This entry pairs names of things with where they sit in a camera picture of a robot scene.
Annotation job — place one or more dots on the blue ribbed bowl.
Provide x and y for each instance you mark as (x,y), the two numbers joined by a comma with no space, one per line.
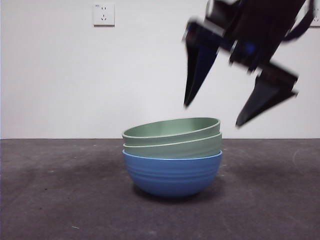
(172,175)

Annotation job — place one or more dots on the green ribbed bowl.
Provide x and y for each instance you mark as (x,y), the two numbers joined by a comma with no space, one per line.
(170,127)
(175,152)

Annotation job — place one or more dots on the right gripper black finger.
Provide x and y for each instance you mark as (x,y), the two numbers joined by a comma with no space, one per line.
(267,100)
(196,75)

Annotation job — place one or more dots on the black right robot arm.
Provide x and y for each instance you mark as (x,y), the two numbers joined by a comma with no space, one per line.
(262,25)

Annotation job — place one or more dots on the white wall socket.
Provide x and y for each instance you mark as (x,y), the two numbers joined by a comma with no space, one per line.
(103,15)
(316,22)

